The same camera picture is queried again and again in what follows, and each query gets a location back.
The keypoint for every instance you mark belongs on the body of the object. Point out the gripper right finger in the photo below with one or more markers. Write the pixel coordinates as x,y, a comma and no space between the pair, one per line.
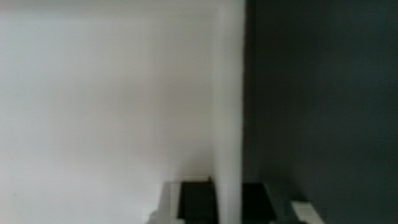
270,208

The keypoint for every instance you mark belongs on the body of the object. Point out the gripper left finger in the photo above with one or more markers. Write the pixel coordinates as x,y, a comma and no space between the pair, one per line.
187,205

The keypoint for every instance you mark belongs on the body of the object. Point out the white drawer cabinet box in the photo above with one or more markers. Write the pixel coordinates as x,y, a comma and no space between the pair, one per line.
119,107

